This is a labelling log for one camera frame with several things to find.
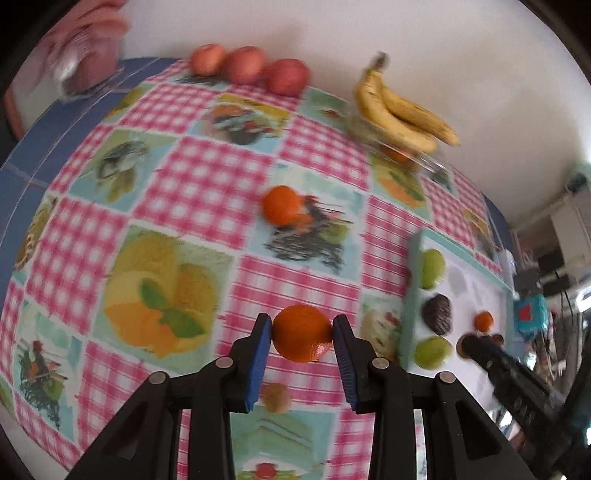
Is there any left pale apple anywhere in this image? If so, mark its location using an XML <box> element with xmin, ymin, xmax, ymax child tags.
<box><xmin>190</xmin><ymin>43</ymin><xmax>225</xmax><ymax>77</ymax></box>

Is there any white power strip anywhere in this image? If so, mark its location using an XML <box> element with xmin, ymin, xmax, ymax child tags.
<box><xmin>498</xmin><ymin>249</ymin><xmax>517</xmax><ymax>289</ymax></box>

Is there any right red apple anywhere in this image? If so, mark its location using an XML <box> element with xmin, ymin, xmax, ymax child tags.
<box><xmin>263</xmin><ymin>58</ymin><xmax>311</xmax><ymax>97</ymax></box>

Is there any upper yellow banana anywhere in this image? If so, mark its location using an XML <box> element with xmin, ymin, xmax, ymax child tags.
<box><xmin>380</xmin><ymin>80</ymin><xmax>460</xmax><ymax>147</ymax></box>

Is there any teal white cardboard tray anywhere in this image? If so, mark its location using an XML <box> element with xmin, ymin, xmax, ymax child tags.
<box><xmin>397</xmin><ymin>228</ymin><xmax>516</xmax><ymax>411</ymax></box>

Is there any lower yellow banana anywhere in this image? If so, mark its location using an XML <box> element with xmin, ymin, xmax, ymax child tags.
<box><xmin>355</xmin><ymin>66</ymin><xmax>438</xmax><ymax>154</ymax></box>

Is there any teal patterned box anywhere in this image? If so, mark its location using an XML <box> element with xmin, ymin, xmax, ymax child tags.
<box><xmin>514</xmin><ymin>294</ymin><xmax>551</xmax><ymax>341</ymax></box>

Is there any checkered fruit-print tablecloth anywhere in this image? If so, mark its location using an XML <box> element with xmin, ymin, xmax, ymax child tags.
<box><xmin>1</xmin><ymin>60</ymin><xmax>501</xmax><ymax>479</ymax></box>

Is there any white shelf unit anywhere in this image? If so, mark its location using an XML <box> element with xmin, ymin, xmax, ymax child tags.
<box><xmin>510</xmin><ymin>173</ymin><xmax>590</xmax><ymax>283</ymax></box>

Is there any yellow banana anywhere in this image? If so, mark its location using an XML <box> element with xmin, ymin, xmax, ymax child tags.
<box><xmin>380</xmin><ymin>80</ymin><xmax>460</xmax><ymax>147</ymax></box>
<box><xmin>355</xmin><ymin>66</ymin><xmax>438</xmax><ymax>154</ymax></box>

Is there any tangerine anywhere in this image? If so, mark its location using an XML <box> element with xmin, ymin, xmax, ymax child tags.
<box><xmin>262</xmin><ymin>185</ymin><xmax>301</xmax><ymax>227</ymax></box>
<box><xmin>271</xmin><ymin>304</ymin><xmax>332</xmax><ymax>363</ymax></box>
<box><xmin>474</xmin><ymin>311</ymin><xmax>495</xmax><ymax>334</ymax></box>

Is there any blue tablecloth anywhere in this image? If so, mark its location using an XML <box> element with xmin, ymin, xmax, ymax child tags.
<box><xmin>1</xmin><ymin>57</ymin><xmax>174</xmax><ymax>295</ymax></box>

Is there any red apple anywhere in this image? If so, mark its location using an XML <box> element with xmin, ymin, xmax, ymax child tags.
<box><xmin>221</xmin><ymin>46</ymin><xmax>266</xmax><ymax>85</ymax></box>
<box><xmin>263</xmin><ymin>58</ymin><xmax>311</xmax><ymax>97</ymax></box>

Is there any middle red apple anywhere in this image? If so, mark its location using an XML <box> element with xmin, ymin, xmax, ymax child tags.
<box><xmin>221</xmin><ymin>46</ymin><xmax>266</xmax><ymax>85</ymax></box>

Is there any clear plastic fruit container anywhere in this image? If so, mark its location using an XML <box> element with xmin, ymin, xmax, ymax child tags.
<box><xmin>346</xmin><ymin>109</ymin><xmax>451</xmax><ymax>175</ymax></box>

